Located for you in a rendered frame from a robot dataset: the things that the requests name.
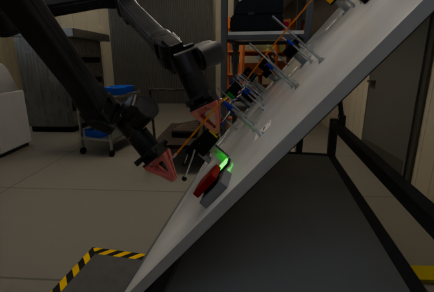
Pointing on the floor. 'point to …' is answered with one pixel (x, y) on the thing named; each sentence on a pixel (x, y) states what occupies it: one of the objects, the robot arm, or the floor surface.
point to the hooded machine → (12, 115)
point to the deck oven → (42, 104)
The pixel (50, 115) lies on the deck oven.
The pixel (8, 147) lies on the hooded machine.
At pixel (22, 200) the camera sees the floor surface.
